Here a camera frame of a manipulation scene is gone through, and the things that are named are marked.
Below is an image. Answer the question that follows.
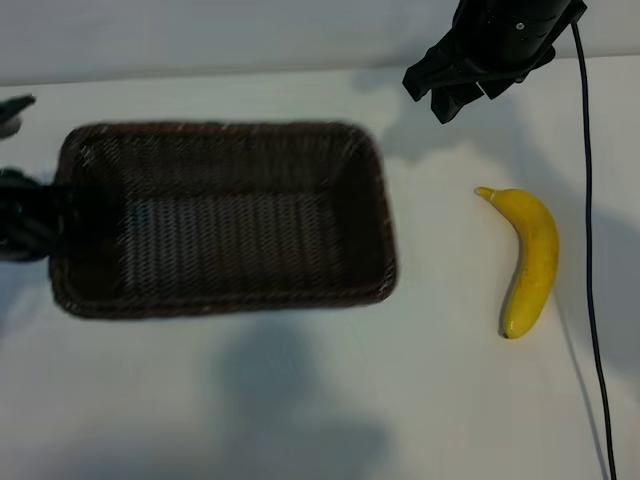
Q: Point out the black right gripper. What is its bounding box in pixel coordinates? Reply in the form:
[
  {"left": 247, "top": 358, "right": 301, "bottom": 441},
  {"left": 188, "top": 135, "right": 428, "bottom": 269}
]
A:
[{"left": 402, "top": 0, "right": 589, "bottom": 125}]

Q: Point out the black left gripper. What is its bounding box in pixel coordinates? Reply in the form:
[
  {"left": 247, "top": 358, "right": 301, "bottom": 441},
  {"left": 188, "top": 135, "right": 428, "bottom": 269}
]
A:
[{"left": 0, "top": 167, "right": 126, "bottom": 261}]

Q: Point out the dark brown wicker basket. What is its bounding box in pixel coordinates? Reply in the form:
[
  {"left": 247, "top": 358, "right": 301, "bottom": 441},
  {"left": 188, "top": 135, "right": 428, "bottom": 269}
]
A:
[{"left": 48, "top": 119, "right": 401, "bottom": 321}]

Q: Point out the yellow banana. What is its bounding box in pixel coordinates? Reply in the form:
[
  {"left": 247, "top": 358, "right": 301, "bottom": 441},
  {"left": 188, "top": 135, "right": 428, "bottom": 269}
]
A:
[{"left": 473, "top": 185, "right": 560, "bottom": 340}]

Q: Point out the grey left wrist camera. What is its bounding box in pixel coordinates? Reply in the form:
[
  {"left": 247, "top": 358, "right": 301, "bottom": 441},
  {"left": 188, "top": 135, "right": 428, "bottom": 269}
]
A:
[{"left": 0, "top": 93, "right": 37, "bottom": 142}]

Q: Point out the thin black cable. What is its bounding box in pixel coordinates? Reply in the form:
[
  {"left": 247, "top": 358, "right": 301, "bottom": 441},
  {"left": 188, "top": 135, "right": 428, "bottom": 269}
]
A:
[{"left": 569, "top": 19, "right": 620, "bottom": 480}]

